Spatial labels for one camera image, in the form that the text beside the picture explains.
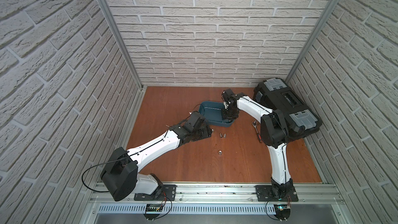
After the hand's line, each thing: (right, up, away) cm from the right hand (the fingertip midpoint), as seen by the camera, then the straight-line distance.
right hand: (227, 117), depth 99 cm
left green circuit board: (-40, -42, -28) cm, 64 cm away
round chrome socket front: (-6, -18, -14) cm, 24 cm away
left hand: (-11, -5, -18) cm, 22 cm away
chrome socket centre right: (-3, -11, -6) cm, 12 cm away
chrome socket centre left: (-5, -10, -6) cm, 13 cm away
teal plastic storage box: (-9, +3, +7) cm, 12 cm away
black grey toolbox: (+37, 0, -18) cm, 41 cm away
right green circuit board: (+22, -41, -28) cm, 54 cm away
